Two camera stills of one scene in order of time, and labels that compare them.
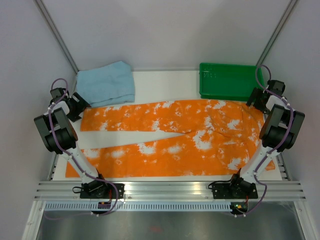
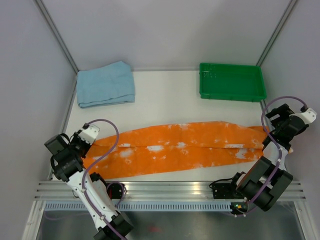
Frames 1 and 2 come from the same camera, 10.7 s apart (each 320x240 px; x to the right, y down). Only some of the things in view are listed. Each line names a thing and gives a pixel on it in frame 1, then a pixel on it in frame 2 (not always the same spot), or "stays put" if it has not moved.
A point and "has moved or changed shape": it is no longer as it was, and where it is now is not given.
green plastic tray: [232, 82] stays put
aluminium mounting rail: [169, 191] stays put
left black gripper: [82, 105] -> [76, 138]
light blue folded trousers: [112, 83] stays put
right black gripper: [257, 93] -> [284, 111]
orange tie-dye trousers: [220, 137] has moved or changed shape
